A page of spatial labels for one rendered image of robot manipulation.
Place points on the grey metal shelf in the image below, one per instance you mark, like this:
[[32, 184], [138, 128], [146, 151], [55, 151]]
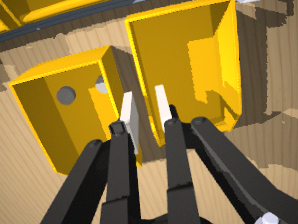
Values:
[[58, 19]]

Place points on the yellow bin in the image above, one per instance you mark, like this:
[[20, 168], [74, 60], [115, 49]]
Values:
[[194, 54], [20, 10], [63, 131], [6, 21]]

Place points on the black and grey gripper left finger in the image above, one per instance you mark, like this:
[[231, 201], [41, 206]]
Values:
[[78, 198]]

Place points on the grey round disc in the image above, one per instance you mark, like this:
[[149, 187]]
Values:
[[66, 95]]

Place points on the dark grey disc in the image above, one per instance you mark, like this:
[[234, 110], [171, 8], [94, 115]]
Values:
[[100, 85]]

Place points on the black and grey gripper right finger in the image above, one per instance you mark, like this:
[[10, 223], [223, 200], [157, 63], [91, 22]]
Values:
[[254, 197]]

